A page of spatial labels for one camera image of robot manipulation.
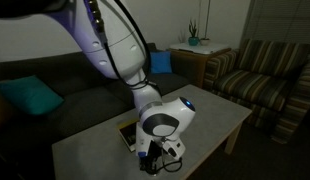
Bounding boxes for small white pot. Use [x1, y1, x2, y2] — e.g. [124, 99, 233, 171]
[199, 37, 211, 47]

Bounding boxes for window blinds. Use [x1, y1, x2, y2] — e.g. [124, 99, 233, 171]
[241, 0, 310, 46]

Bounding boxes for white tray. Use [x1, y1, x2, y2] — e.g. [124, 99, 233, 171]
[168, 41, 231, 55]

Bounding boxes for wooden side table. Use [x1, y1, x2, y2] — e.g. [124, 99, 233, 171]
[168, 46, 233, 89]

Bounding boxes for striped armchair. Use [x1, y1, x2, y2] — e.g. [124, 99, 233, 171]
[203, 38, 310, 145]

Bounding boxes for black book yellow spine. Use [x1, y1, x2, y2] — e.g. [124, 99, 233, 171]
[116, 118, 139, 153]

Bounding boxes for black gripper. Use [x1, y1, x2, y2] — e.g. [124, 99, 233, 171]
[140, 139, 163, 177]

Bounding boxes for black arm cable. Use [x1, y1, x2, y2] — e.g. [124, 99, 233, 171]
[82, 0, 163, 96]

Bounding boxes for teal cushion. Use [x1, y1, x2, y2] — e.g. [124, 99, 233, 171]
[0, 75, 65, 117]

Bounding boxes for green potted plant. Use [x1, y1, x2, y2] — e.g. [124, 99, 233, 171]
[188, 18, 199, 38]

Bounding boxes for dark grey sofa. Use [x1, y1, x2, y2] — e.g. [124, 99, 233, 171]
[0, 42, 191, 180]

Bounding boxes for teal plant pot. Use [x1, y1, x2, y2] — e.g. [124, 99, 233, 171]
[187, 35, 200, 47]

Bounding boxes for black looped camera cable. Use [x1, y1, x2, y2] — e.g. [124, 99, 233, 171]
[160, 155, 183, 173]

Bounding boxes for blue cushion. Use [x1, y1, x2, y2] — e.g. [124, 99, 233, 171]
[149, 50, 174, 75]

